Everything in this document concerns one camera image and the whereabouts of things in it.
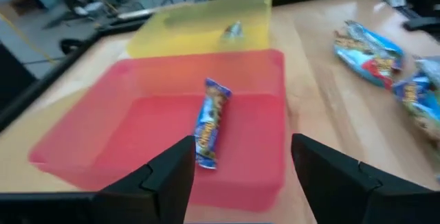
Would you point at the black partition panel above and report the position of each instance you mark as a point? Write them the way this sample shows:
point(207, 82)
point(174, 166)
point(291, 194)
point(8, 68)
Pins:
point(15, 76)

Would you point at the yellow plastic bin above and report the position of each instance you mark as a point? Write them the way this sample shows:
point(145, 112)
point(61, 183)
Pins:
point(192, 35)

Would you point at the blue wrapper granola bar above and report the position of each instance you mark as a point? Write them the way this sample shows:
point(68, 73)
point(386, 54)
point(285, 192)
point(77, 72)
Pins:
point(419, 103)
point(233, 31)

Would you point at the red label granola bar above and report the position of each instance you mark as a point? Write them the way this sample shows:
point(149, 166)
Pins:
point(364, 52)

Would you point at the black flat plate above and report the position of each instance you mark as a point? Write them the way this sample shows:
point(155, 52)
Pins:
point(423, 24)

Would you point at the black round floor object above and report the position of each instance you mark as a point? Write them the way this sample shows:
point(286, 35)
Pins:
point(70, 47)

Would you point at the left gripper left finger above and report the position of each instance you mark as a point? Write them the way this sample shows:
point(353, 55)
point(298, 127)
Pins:
point(165, 189)

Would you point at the pink plastic bin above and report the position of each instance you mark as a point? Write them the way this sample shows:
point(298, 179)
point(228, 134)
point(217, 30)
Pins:
point(137, 124)

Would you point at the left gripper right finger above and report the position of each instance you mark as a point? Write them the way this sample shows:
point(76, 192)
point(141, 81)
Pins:
point(330, 182)

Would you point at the oatmeal raisin granola bar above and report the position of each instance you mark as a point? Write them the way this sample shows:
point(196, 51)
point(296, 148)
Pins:
point(210, 124)

